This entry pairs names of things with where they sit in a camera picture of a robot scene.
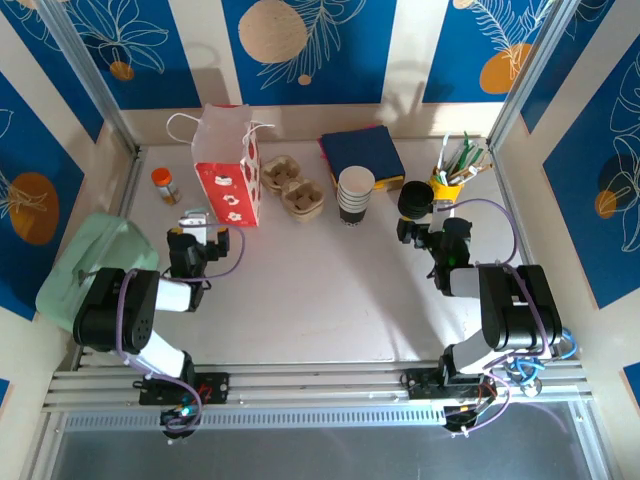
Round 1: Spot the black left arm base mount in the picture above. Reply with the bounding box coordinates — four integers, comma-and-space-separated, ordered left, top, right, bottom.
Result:
138, 371, 232, 407

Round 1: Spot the aluminium frame post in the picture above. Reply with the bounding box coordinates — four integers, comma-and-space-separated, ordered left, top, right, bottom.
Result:
37, 0, 144, 157
486, 0, 619, 154

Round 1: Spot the orange lidded bottle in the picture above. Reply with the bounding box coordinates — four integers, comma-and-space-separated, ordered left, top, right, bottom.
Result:
151, 167, 183, 207

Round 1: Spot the stack of cardboard cup carriers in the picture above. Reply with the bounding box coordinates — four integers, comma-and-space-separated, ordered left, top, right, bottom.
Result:
259, 155, 327, 223

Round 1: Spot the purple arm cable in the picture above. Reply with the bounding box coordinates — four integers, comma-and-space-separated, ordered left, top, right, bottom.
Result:
114, 221, 247, 433
433, 198, 549, 433

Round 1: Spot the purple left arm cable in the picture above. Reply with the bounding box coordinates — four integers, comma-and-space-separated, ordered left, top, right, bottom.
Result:
114, 221, 247, 433

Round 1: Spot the green zipper pouch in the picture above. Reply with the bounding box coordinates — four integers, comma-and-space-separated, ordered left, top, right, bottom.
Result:
34, 212, 162, 339

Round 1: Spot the red white paper gift bag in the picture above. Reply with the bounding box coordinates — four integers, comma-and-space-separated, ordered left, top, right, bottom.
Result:
166, 103, 277, 229

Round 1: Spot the green plastic stirrer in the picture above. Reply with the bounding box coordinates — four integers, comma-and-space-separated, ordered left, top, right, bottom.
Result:
452, 130, 475, 171

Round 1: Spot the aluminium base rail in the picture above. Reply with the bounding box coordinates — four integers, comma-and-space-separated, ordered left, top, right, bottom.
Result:
41, 360, 594, 416

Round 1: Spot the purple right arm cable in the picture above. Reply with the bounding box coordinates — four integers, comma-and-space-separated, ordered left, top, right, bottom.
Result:
433, 198, 549, 433

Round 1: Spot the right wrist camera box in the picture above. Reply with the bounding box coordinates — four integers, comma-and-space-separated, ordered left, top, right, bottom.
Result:
431, 197, 455, 234

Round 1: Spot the stack of black cup lids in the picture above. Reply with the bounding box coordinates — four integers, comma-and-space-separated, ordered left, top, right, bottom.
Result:
397, 180, 435, 222

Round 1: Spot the white wrapped straw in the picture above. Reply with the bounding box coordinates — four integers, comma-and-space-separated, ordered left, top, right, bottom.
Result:
435, 131, 453, 177

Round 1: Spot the blue coiled cable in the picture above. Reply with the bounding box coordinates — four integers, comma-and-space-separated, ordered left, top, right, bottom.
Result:
504, 327, 579, 386

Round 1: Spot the grey metal panel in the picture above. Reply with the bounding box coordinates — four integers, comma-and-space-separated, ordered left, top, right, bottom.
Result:
29, 424, 617, 480

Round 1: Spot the slotted grey cable duct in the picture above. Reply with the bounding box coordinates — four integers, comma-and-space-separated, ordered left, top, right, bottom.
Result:
59, 403, 582, 433

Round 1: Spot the stack of coloured paper napkins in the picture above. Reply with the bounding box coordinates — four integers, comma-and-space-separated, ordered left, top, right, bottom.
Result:
319, 124, 407, 189

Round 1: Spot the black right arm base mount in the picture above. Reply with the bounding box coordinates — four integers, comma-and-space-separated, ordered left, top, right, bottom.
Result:
401, 368, 502, 402

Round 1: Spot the stack of white paper cups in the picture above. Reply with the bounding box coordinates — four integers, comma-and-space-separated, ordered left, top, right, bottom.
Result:
335, 166, 377, 228

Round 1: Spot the wooden stirrer stick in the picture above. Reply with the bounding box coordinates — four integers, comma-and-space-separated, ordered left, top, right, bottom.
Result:
449, 147, 487, 176
452, 160, 495, 180

